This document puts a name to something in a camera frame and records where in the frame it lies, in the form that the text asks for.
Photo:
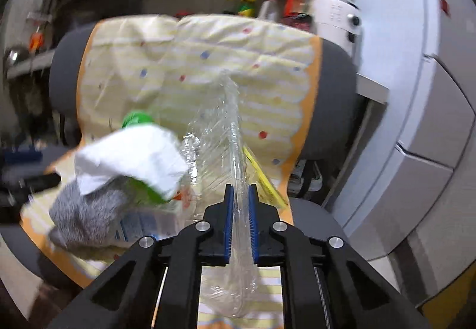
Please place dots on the green tea plastic bottle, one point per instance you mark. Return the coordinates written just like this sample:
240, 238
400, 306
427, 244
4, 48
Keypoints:
137, 118

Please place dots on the white dishcloth with grey edging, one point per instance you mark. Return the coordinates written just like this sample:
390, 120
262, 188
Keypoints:
130, 161

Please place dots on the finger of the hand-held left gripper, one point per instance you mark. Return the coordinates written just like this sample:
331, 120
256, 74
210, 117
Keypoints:
39, 181

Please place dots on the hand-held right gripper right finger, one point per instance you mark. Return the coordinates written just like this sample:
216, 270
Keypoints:
253, 224

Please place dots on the red package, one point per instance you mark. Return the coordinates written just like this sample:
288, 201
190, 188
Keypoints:
293, 5

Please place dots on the white sneaker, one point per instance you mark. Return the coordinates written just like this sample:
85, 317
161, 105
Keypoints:
314, 176

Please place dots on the grey chair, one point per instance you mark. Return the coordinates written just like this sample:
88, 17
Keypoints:
334, 90

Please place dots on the white drawer cabinet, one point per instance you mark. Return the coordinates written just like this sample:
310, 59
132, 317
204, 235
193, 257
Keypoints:
420, 128

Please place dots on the green and yellow bottle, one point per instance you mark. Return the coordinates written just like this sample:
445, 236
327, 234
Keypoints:
247, 6

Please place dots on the metal pot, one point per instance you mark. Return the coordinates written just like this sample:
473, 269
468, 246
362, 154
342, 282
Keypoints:
15, 55

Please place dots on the white kitchen appliance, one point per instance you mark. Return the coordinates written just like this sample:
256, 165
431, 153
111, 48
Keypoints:
334, 22

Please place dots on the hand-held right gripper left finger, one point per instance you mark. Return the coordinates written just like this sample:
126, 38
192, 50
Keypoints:
229, 224

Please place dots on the yellow striped dotted cloth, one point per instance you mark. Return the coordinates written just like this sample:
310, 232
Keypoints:
223, 64

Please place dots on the white and blue milk carton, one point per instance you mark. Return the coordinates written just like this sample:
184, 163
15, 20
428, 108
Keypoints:
148, 225

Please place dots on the clear plastic bag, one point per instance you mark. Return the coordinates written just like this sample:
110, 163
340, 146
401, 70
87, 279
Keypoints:
219, 150

